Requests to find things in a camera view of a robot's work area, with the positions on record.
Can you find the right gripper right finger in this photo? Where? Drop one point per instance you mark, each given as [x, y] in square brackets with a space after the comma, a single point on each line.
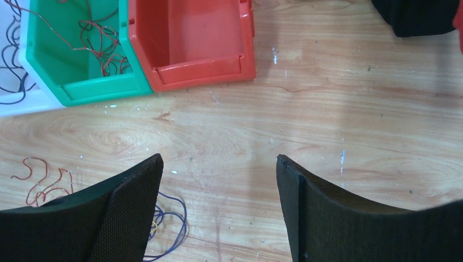
[325, 222]

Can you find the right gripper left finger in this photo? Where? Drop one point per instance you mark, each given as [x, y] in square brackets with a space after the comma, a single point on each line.
[108, 221]

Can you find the white plastic bin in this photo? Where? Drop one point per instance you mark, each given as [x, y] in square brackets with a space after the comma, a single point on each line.
[22, 91]

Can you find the green plastic bin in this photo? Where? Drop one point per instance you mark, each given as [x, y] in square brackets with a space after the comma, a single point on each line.
[81, 51]

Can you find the red plastic bin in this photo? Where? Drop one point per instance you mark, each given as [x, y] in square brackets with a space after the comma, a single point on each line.
[181, 44]

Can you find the black shirt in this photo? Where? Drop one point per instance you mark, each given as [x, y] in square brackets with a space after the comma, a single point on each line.
[417, 18]

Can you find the red shirt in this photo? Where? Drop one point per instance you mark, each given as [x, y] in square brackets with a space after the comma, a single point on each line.
[457, 23]

